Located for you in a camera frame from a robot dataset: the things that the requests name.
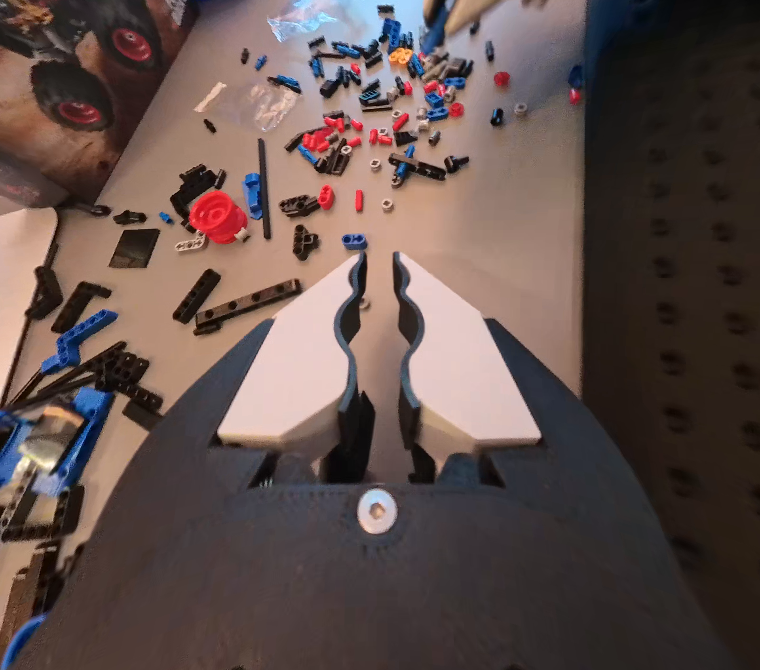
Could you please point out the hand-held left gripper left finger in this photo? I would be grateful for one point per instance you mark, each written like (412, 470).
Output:
(285, 385)

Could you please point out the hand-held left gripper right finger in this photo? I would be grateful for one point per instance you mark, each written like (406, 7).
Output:
(475, 385)

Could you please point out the small toy connectors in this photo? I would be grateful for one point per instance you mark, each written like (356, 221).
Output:
(502, 79)

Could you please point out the blue toy pin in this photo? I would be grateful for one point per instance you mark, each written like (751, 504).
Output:
(407, 159)

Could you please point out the scattered black toy beams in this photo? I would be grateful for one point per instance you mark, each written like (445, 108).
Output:
(196, 296)

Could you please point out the blue small connector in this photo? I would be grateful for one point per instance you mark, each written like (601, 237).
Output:
(354, 241)

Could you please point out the light grey angled beam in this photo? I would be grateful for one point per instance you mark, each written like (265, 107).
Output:
(190, 243)

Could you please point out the red toy wheel hub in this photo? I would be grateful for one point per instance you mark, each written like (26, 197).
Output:
(217, 215)

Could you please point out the blue toy panel piece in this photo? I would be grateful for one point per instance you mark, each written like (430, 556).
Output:
(9, 432)
(95, 414)

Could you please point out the small blue curved panel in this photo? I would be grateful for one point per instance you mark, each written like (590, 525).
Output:
(253, 195)

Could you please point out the red short beam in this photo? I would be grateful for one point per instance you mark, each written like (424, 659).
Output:
(325, 196)

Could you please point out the long black axle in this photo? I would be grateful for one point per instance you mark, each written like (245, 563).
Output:
(264, 189)

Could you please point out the black square panel piece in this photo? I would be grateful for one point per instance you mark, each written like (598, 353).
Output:
(53, 435)
(133, 248)

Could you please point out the blue angled beam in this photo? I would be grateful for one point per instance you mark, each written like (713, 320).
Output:
(77, 337)

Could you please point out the white rounded board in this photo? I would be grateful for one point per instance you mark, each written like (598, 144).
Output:
(24, 278)

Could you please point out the dark toy set box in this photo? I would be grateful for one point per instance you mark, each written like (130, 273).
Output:
(71, 58)

